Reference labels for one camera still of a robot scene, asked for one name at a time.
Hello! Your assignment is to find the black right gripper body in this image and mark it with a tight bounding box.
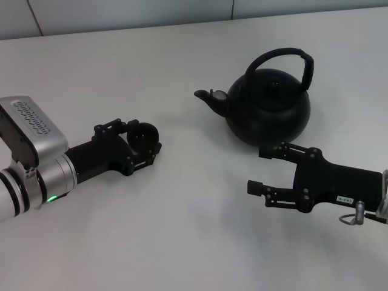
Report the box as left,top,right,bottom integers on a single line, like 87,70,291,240
292,147,384,213

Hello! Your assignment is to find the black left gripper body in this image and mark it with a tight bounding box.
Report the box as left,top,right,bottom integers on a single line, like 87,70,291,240
64,131,135,184

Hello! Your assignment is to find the dark brown teacup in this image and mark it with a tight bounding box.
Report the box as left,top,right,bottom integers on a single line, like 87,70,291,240
125,121,160,156

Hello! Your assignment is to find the black teapot with hoop handle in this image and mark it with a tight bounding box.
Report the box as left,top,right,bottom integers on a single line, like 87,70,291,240
193,46,316,147

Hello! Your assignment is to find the right gripper cable with plug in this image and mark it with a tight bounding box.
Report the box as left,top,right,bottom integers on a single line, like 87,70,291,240
337,199,388,227

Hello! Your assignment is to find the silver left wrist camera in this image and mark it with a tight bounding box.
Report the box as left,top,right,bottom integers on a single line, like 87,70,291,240
0,96,69,170

